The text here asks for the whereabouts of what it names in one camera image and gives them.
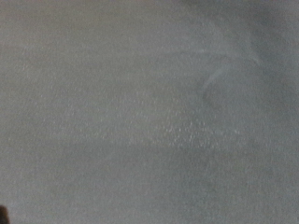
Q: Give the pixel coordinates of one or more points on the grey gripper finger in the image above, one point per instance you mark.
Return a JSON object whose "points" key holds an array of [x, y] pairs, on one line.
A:
{"points": [[2, 216]]}

